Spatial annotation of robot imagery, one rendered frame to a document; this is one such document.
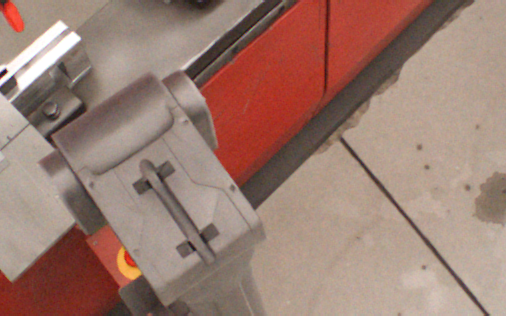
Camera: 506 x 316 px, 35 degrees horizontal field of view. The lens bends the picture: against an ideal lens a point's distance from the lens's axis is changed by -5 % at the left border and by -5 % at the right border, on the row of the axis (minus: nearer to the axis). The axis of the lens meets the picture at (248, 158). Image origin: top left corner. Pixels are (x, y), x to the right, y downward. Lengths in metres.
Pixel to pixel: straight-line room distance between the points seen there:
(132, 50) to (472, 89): 1.25
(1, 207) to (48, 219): 0.08
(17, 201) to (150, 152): 0.73
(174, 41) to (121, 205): 0.96
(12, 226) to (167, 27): 0.47
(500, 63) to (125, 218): 2.07
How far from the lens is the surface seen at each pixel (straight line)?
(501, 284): 2.20
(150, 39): 1.44
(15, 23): 1.14
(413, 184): 2.25
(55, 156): 0.51
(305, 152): 2.22
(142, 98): 0.50
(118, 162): 0.50
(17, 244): 1.19
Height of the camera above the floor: 2.06
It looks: 65 degrees down
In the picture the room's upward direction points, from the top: 9 degrees counter-clockwise
